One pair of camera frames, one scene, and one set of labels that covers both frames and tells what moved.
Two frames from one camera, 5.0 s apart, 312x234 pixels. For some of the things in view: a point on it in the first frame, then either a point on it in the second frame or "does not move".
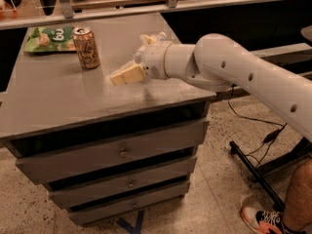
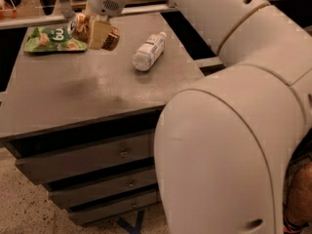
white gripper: x=153 y=59 -> x=104 y=2
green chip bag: x=58 y=38 does not move
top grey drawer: x=103 y=154 does not move
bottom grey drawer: x=88 y=214 does not move
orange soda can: x=86 y=48 -> x=81 y=24
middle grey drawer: x=122 y=183 does not move
